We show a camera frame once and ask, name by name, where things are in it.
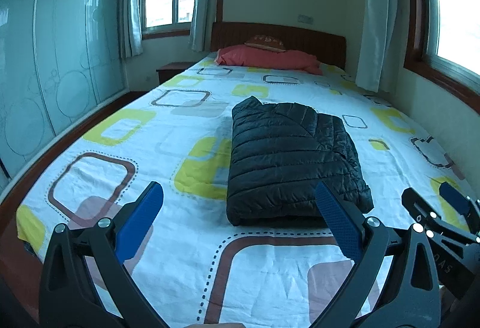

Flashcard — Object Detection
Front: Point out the red pillow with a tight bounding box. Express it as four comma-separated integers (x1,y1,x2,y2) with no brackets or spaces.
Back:
215,45,323,76

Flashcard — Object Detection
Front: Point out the right window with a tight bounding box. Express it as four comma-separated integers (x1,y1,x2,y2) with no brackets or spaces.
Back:
404,0,479,111

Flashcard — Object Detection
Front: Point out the wall socket plate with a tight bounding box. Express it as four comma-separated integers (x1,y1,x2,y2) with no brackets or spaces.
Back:
298,15,314,25

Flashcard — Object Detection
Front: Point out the patterned white bed sheet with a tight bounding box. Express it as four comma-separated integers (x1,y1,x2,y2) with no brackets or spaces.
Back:
16,57,473,327

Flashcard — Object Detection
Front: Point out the glass sliding wardrobe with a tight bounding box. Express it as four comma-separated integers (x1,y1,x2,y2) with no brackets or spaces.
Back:
1,0,125,183

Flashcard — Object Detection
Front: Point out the small orange patterned cushion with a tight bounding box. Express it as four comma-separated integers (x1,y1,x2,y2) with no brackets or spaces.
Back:
245,35,287,53

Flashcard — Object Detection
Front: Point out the black quilted puffer jacket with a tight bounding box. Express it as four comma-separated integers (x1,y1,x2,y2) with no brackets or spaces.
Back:
226,96,374,226

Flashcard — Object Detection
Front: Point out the dark wooden headboard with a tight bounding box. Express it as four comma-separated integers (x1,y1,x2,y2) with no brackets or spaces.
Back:
210,21,347,69

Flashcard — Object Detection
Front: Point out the curtain left of left window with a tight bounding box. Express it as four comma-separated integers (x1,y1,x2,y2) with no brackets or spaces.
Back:
119,0,143,59

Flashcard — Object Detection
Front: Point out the curtain at right window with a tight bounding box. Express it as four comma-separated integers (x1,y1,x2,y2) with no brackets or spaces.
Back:
355,0,398,92

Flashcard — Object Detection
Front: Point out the wooden nightstand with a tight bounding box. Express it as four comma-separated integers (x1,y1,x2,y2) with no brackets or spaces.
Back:
156,61,195,84

